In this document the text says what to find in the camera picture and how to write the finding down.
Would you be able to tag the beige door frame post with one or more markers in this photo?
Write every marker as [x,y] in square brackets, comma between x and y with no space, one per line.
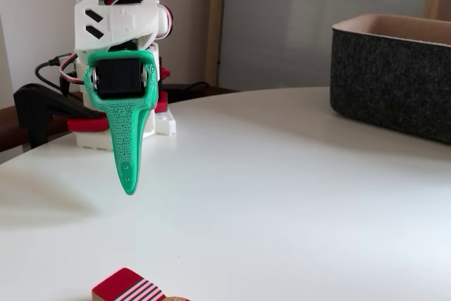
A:
[215,15]

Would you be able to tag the red striped block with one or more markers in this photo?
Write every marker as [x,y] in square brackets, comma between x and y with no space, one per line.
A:
[120,283]

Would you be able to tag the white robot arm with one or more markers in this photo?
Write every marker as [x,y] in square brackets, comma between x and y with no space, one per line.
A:
[123,19]

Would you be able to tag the dark grey felt basket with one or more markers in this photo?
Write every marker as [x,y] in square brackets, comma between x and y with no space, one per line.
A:
[387,82]

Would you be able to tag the black and red clamp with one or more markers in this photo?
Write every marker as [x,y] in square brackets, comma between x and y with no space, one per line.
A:
[35,103]
[162,103]

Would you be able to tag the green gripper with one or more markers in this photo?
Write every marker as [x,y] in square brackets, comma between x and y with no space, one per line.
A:
[118,77]

